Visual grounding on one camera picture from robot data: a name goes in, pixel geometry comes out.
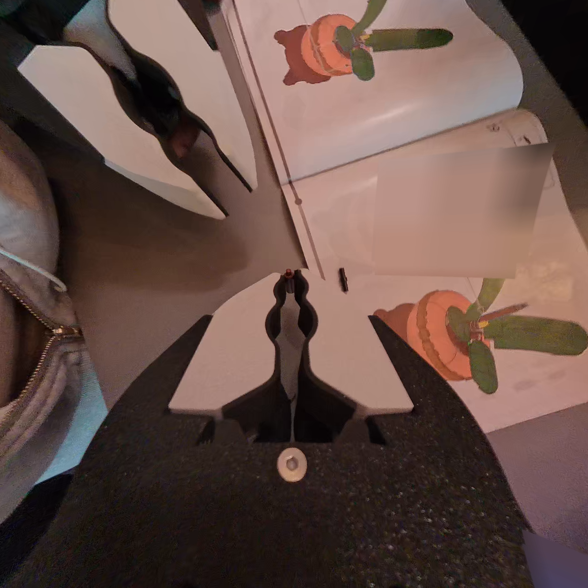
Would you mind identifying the building instruction booklet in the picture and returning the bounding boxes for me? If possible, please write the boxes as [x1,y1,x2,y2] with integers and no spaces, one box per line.
[220,0,588,433]

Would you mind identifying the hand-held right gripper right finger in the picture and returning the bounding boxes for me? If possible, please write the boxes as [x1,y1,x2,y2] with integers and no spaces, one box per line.
[298,270,415,420]

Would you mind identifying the grey desk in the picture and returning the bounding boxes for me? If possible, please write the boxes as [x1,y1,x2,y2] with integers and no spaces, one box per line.
[46,0,588,554]

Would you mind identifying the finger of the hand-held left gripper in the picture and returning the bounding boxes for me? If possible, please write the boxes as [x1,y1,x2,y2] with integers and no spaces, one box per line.
[17,45,229,220]
[107,0,258,194]

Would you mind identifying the white cable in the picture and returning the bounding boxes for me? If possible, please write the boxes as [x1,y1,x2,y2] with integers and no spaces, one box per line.
[0,247,68,293]

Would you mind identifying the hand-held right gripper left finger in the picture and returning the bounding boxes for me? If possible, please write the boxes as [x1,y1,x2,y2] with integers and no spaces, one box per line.
[168,273,282,420]

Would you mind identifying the person's left hand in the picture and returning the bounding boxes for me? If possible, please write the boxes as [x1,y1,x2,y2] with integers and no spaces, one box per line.
[170,117,201,159]

